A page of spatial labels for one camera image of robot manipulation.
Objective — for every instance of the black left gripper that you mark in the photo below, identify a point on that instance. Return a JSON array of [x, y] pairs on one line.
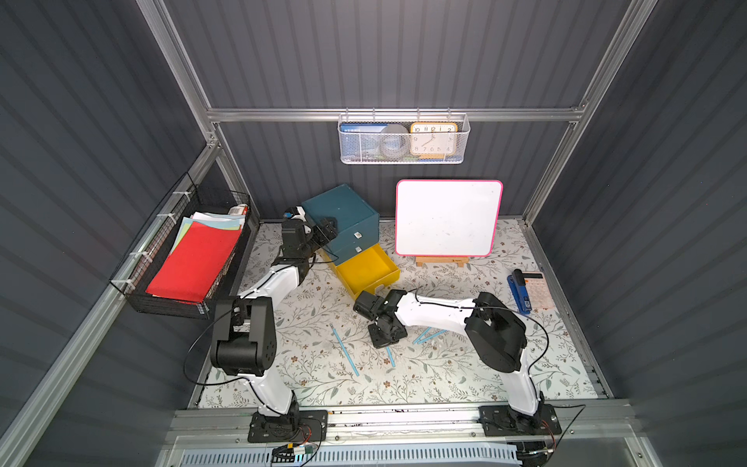
[[321, 232]]

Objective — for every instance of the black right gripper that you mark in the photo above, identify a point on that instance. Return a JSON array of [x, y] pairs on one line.
[[369, 305]]

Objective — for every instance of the light blue pencil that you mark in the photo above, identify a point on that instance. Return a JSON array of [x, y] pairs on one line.
[[390, 356], [421, 335], [428, 338], [345, 352]]

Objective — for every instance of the yellow drawer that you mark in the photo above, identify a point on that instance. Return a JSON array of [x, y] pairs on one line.
[[367, 271]]

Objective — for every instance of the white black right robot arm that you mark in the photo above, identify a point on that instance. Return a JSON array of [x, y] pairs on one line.
[[496, 333]]

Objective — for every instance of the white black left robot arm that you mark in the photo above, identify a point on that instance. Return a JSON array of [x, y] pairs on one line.
[[244, 341]]

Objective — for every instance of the teal drawer cabinet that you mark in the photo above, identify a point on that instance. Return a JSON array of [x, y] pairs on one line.
[[353, 215]]

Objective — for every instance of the wooden whiteboard stand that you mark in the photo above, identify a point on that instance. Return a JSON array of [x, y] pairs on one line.
[[461, 262]]

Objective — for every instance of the pastel paper stack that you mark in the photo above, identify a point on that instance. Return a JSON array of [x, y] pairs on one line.
[[214, 221]]

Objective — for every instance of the red paper sheet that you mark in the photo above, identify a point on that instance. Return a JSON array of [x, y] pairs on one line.
[[190, 271]]

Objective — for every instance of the blue box in basket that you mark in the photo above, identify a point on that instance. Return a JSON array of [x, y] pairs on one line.
[[360, 139]]

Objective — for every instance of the pink framed whiteboard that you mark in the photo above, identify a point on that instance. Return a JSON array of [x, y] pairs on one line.
[[446, 217]]

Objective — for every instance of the grey tape roll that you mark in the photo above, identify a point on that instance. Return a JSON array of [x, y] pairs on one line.
[[394, 142]]

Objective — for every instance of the blue stapler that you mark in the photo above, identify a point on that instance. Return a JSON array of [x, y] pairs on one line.
[[517, 284]]

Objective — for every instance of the pink calculator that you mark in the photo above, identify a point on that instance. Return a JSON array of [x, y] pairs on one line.
[[538, 291]]

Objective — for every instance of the yellow alarm clock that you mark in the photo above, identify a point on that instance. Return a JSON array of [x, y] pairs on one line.
[[434, 140]]

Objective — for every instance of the black wire wall basket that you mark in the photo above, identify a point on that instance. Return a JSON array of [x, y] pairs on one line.
[[142, 264]]

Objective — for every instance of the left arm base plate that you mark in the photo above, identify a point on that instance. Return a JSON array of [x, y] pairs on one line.
[[303, 426]]

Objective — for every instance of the white mesh wall basket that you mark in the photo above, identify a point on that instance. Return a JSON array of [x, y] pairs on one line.
[[406, 119]]

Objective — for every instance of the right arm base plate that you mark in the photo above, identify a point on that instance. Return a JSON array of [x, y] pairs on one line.
[[503, 421]]

